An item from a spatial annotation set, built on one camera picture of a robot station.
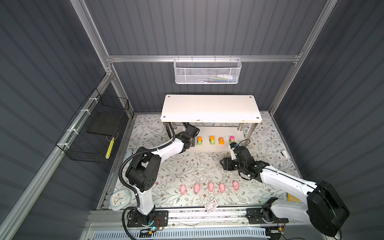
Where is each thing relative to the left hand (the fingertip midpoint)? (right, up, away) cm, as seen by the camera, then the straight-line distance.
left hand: (187, 139), depth 95 cm
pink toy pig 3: (+14, -25, -13) cm, 32 cm away
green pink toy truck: (+29, 0, -1) cm, 29 cm away
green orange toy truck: (+8, -1, -2) cm, 8 cm away
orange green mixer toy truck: (+16, -1, -1) cm, 16 cm away
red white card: (+13, -34, -18) cm, 41 cm away
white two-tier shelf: (+18, +11, -25) cm, 33 cm away
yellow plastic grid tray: (+37, -16, -47) cm, 62 cm away
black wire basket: (-47, +4, -24) cm, 52 cm away
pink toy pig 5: (+28, -25, -13) cm, 40 cm away
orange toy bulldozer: (+22, -1, -1) cm, 22 cm away
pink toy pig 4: (+20, -26, -13) cm, 36 cm away
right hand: (+23, -13, -9) cm, 28 cm away
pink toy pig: (-1, -27, -14) cm, 30 cm away
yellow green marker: (-34, -2, -27) cm, 44 cm away
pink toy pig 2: (+6, -26, -13) cm, 30 cm away
